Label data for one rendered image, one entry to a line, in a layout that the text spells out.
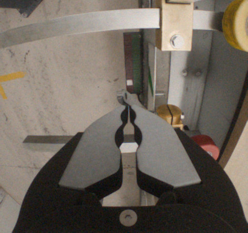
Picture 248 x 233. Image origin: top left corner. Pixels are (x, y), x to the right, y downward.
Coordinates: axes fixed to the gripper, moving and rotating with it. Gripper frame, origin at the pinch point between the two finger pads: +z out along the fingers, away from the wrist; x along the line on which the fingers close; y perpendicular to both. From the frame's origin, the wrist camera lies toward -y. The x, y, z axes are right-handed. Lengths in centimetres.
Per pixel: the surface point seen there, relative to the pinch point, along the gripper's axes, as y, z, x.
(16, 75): 19, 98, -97
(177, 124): 10.8, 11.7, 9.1
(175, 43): -4.1, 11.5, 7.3
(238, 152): 17.5, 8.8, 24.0
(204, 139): 13.4, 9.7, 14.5
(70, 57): 10, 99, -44
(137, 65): 3.3, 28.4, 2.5
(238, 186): 34.1, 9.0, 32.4
